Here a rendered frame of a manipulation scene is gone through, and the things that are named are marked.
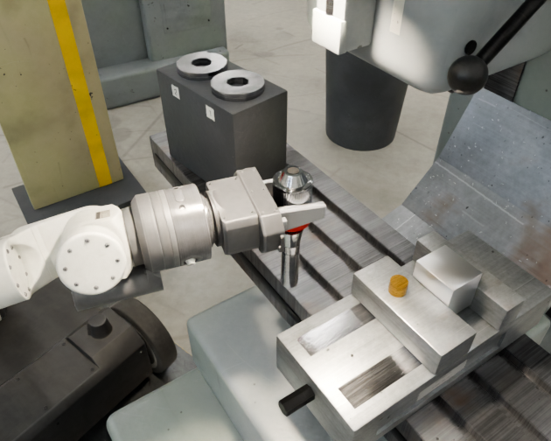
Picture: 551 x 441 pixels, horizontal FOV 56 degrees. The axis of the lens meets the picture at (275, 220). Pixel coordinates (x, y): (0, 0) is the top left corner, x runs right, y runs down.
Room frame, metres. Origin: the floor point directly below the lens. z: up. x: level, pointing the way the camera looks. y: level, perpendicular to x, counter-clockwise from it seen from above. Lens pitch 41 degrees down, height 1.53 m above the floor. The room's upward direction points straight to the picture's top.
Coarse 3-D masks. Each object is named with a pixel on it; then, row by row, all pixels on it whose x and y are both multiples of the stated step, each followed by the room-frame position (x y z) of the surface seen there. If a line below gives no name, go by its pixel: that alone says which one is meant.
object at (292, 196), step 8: (280, 184) 0.47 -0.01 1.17; (312, 184) 0.47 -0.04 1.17; (280, 192) 0.46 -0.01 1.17; (288, 192) 0.46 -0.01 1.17; (296, 192) 0.46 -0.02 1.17; (304, 192) 0.46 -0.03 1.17; (280, 200) 0.46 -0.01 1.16; (288, 200) 0.46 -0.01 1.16; (296, 200) 0.46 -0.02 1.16; (304, 200) 0.46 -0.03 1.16
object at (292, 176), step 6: (288, 168) 0.48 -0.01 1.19; (294, 168) 0.48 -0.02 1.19; (300, 168) 0.49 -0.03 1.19; (282, 174) 0.48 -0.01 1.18; (288, 174) 0.47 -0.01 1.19; (294, 174) 0.47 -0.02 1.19; (300, 174) 0.47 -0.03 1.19; (282, 180) 0.47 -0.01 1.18; (288, 180) 0.47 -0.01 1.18; (294, 180) 0.47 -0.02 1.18; (300, 180) 0.47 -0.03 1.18; (306, 180) 0.48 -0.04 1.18; (288, 186) 0.46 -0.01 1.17; (294, 186) 0.46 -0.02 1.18; (300, 186) 0.47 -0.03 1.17
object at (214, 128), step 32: (192, 64) 0.88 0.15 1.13; (224, 64) 0.87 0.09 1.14; (192, 96) 0.79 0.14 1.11; (224, 96) 0.76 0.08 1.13; (256, 96) 0.77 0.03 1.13; (192, 128) 0.80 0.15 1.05; (224, 128) 0.73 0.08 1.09; (256, 128) 0.75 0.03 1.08; (192, 160) 0.81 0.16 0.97; (224, 160) 0.74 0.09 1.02; (256, 160) 0.75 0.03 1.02
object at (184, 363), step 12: (180, 348) 0.79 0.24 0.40; (180, 360) 0.75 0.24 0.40; (192, 360) 0.75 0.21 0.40; (168, 372) 0.72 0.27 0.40; (180, 372) 0.72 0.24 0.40; (144, 384) 0.68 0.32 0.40; (156, 384) 0.68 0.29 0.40; (132, 396) 0.65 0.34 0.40; (120, 408) 0.62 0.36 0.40; (96, 432) 0.56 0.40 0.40
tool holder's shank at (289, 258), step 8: (288, 232) 0.47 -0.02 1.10; (296, 232) 0.47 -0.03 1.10; (288, 240) 0.47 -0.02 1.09; (296, 240) 0.47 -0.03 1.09; (288, 248) 0.47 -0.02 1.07; (296, 248) 0.47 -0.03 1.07; (288, 256) 0.47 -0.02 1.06; (296, 256) 0.47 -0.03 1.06; (288, 264) 0.47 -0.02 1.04; (296, 264) 0.47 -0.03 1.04; (288, 272) 0.47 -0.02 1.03; (296, 272) 0.47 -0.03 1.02; (288, 280) 0.47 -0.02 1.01; (296, 280) 0.47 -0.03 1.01
